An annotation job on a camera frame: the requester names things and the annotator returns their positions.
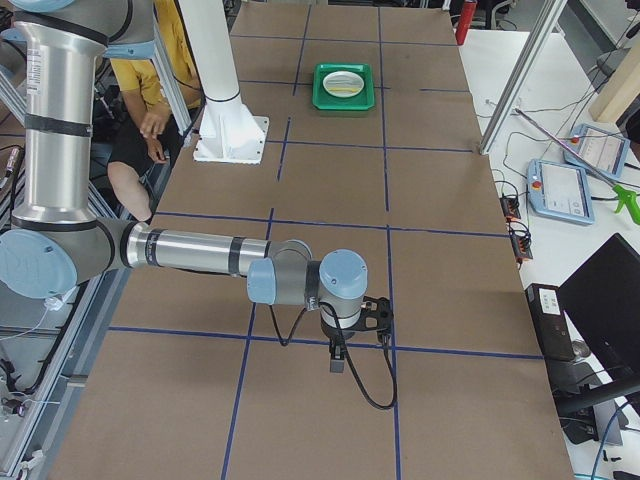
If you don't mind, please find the lower orange black adapter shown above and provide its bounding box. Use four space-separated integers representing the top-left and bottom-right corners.
509 229 533 263

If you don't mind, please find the orange black adapter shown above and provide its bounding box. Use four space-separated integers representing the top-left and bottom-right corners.
509 229 533 263
499 195 521 221

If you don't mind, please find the black mini computer box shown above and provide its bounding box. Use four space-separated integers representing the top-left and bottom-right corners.
525 283 575 362

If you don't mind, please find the upper orange black adapter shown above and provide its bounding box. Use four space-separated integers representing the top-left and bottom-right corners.
499 195 521 221

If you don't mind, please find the green plastic tray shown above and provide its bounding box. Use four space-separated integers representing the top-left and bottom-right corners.
312 62 376 111

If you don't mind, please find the white plate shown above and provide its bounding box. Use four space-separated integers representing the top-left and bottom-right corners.
322 70 365 98

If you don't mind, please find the black monitor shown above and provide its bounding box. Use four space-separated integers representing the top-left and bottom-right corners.
556 233 639 415

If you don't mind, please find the near blue teach pendant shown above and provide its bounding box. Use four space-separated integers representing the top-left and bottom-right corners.
527 159 595 225

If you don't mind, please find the blue teach pendant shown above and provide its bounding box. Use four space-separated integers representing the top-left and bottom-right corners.
568 124 630 180
527 159 595 225

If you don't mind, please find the person in yellow shirt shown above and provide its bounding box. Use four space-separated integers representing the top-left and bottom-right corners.
107 1 201 223

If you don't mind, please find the far blue teach pendant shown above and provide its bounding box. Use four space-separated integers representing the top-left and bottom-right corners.
568 124 630 180

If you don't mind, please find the red fire extinguisher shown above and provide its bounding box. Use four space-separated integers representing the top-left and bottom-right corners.
455 0 477 46

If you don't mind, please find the wooden board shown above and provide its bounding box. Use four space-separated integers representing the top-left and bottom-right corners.
589 43 639 123

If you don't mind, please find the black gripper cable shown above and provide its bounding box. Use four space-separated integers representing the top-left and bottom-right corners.
268 299 399 412

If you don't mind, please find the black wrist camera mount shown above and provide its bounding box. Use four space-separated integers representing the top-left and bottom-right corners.
352 296 394 345

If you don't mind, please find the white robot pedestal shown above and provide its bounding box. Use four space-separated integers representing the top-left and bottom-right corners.
179 0 269 165

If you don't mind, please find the green handled reacher grabber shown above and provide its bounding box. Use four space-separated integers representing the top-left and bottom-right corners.
513 108 640 225

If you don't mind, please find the aluminium frame post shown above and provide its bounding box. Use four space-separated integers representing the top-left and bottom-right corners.
479 0 568 155

